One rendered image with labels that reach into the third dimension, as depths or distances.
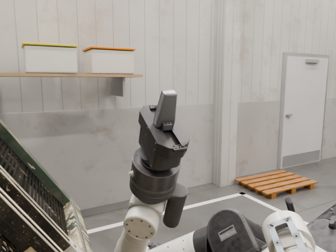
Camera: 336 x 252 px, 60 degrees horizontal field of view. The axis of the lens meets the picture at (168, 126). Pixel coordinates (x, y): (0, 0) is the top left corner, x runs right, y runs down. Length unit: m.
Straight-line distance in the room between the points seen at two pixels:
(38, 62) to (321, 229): 2.79
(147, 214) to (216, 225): 0.18
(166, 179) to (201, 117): 4.07
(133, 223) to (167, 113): 0.22
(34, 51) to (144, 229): 2.64
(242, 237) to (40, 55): 2.70
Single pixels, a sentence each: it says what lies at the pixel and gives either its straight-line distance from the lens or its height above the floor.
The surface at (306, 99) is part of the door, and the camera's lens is 6.27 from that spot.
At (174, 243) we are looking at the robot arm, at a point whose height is 1.27.
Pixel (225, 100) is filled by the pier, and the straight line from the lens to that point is 4.52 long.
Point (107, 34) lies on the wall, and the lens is 3.90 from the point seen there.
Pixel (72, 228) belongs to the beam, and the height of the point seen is 0.90.
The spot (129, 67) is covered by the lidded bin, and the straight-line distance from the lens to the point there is 3.27.
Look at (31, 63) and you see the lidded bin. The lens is 3.06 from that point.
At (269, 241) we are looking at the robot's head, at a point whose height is 1.42.
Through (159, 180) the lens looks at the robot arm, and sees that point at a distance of 0.50.
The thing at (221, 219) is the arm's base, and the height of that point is 1.36.
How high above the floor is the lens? 1.66
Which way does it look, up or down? 9 degrees down
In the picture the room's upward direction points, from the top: straight up
